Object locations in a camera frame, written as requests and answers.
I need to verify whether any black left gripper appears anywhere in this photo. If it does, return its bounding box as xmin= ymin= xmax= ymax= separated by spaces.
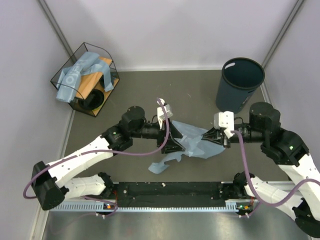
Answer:
xmin=131 ymin=118 xmax=185 ymax=154

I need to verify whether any dark blue trash bin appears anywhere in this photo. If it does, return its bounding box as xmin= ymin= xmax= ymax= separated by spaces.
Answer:
xmin=215 ymin=57 xmax=265 ymax=114

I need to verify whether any light blue printed trash bag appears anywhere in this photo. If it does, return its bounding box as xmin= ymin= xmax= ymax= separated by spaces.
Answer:
xmin=56 ymin=51 xmax=114 ymax=103

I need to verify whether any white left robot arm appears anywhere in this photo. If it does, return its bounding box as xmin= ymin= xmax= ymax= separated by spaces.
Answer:
xmin=31 ymin=104 xmax=185 ymax=211

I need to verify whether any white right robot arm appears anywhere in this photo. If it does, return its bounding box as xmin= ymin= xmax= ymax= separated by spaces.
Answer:
xmin=202 ymin=102 xmax=320 ymax=238

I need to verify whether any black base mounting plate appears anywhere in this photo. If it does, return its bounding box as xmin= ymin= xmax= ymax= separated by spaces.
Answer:
xmin=115 ymin=182 xmax=240 ymax=208

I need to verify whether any black bowl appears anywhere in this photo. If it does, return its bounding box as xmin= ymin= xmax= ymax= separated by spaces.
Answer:
xmin=78 ymin=89 xmax=105 ymax=111

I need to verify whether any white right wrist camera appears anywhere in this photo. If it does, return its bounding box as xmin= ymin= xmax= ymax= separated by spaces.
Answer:
xmin=213 ymin=111 xmax=235 ymax=139

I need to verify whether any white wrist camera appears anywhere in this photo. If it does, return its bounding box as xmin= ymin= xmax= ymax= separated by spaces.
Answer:
xmin=157 ymin=98 xmax=174 ymax=121
xmin=213 ymin=111 xmax=235 ymax=139

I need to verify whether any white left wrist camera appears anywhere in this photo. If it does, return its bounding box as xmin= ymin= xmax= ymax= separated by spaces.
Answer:
xmin=157 ymin=98 xmax=174 ymax=121

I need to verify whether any black wire shelf rack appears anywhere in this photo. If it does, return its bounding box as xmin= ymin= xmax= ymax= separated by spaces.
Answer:
xmin=50 ymin=42 xmax=120 ymax=117

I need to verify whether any aluminium frame rail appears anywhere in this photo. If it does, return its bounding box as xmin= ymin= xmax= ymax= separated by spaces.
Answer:
xmin=41 ymin=181 xmax=313 ymax=213

